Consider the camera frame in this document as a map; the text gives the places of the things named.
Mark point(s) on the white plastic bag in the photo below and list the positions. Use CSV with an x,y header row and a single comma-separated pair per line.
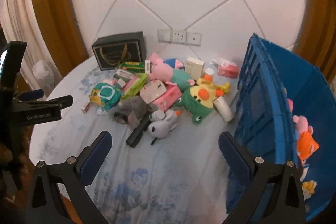
x,y
44,74

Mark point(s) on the white wall plate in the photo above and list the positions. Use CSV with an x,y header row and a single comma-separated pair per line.
x,y
194,38

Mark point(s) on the green pink wet wipes pack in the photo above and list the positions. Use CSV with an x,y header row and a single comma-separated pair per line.
x,y
136,85

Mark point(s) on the grey plush toy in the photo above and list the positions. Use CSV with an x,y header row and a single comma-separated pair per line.
x,y
134,107

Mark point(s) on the pink pig plush blue shirt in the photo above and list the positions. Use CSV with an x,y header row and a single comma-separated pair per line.
x,y
156,58

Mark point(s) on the blue plastic container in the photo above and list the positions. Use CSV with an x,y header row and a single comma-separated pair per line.
x,y
262,98

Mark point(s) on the red green toothpaste box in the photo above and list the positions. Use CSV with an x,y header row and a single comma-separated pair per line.
x,y
124,74

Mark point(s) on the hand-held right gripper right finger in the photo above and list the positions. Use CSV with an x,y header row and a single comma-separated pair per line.
x,y
237,161

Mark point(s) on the small pink plush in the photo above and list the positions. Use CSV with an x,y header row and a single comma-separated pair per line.
x,y
300,121

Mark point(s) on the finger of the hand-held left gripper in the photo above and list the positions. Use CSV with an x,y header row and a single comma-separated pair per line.
x,y
61,102
32,94

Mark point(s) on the small pink tissue pack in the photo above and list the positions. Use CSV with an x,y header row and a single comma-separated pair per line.
x,y
108,81

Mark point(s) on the black remote control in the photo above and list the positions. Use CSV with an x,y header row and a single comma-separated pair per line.
x,y
136,134

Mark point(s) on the large pink tissue pack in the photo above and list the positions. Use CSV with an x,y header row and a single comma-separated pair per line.
x,y
170,98

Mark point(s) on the black gift box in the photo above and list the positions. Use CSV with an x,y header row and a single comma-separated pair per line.
x,y
115,56

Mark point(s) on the small yellow plush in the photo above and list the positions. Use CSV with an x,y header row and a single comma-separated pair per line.
x,y
309,188

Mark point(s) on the white wall switch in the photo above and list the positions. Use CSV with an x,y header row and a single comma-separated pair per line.
x,y
164,35

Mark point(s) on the pink pig plush teal shirt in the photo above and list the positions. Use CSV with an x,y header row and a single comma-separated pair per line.
x,y
164,73

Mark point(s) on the pink open tissue pack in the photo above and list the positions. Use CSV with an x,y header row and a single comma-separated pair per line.
x,y
227,70

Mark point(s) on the red white long box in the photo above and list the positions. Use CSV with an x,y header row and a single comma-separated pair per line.
x,y
86,107

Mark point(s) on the small teal white box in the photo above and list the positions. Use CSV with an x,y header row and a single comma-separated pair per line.
x,y
119,82

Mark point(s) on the white curtain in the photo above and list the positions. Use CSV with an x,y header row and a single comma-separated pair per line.
x,y
15,16

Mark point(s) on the wooden headboard frame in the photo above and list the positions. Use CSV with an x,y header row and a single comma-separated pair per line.
x,y
50,3
320,16

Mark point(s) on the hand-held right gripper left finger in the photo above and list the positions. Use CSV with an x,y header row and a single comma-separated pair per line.
x,y
95,161

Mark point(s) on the yellow duck green frog plush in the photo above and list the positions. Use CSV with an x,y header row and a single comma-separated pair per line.
x,y
199,103

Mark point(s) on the white cardboard box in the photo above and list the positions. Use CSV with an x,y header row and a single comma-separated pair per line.
x,y
195,67

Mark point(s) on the white dog plush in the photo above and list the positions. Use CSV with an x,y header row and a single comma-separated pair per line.
x,y
160,128

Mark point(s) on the white slim box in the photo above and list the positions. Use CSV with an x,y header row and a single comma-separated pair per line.
x,y
147,66

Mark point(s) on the green flat box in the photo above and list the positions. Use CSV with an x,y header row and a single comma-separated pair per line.
x,y
131,65

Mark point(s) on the white paper roll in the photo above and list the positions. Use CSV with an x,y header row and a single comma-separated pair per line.
x,y
223,108

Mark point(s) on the white wall socket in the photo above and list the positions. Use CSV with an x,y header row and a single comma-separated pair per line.
x,y
178,36

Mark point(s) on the teal round duck plush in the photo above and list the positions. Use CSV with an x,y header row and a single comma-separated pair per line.
x,y
107,94

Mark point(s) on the white squeeze bottle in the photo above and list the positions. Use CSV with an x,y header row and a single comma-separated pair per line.
x,y
157,115

